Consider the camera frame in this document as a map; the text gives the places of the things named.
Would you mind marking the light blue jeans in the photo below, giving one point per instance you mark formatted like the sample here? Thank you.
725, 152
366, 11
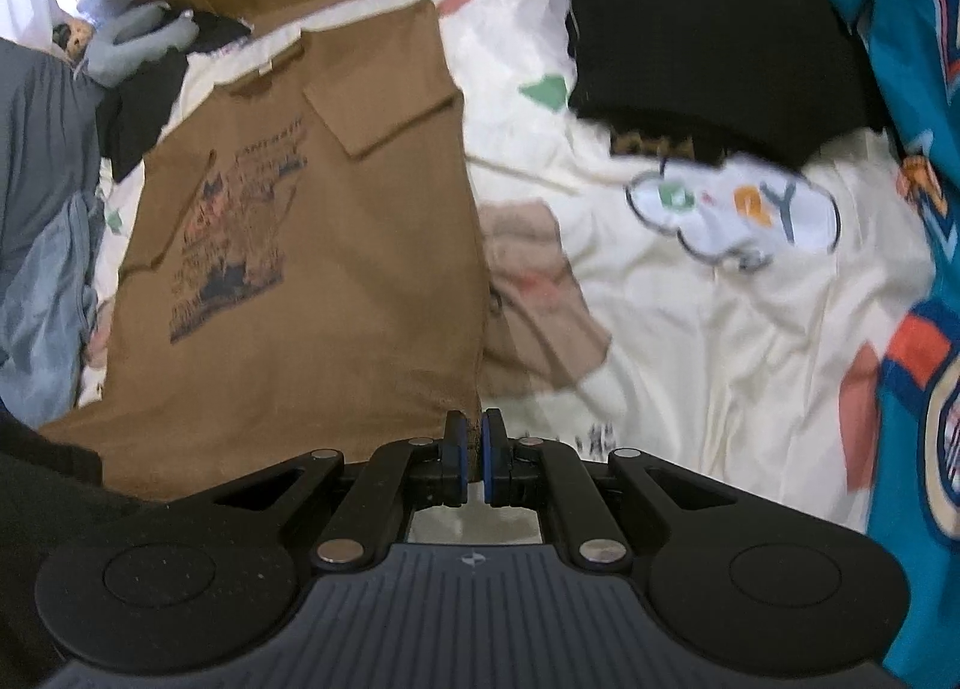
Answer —
52, 307

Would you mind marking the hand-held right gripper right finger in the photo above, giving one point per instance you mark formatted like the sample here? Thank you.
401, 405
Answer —
491, 458

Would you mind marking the white multicolour patterned cloth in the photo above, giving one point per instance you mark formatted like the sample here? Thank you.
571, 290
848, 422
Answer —
234, 43

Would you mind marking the teal patterned blanket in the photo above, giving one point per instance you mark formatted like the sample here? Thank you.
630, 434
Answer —
915, 134

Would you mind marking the black garment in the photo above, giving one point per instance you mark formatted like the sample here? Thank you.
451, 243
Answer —
142, 112

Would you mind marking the black folded clothes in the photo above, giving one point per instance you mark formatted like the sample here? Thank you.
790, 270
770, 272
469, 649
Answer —
712, 37

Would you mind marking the leopard print cloth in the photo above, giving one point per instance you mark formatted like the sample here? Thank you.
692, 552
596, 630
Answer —
652, 145

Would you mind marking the spotted plush toy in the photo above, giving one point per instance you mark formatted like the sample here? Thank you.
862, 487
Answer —
73, 38

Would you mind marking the cream bear printed bedsheet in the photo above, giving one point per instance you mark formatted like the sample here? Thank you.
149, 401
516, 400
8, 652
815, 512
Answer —
712, 329

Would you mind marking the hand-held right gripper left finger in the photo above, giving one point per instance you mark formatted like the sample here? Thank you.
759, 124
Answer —
461, 458

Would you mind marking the brown printed t-shirt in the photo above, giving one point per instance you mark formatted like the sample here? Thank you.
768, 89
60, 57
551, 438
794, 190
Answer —
360, 269

